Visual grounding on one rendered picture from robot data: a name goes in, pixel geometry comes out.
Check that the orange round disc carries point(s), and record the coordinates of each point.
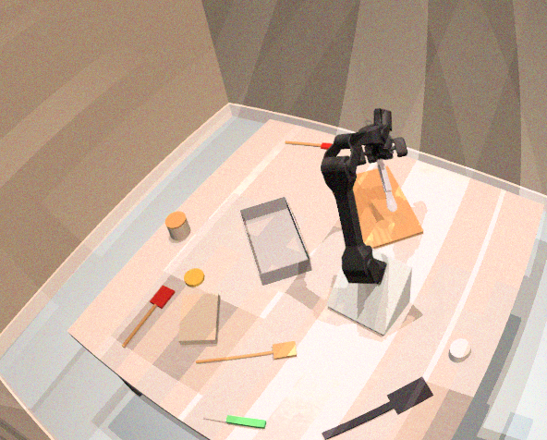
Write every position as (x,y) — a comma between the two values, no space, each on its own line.
(194,277)

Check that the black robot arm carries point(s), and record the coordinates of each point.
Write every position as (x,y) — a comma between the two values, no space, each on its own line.
(339,174)

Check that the white short cylinder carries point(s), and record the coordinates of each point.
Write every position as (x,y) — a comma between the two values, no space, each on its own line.
(459,350)

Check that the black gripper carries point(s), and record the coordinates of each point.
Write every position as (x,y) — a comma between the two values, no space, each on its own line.
(372,155)

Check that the grey cylinder with orange lid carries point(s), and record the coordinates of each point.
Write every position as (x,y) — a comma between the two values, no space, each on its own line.
(177,225)

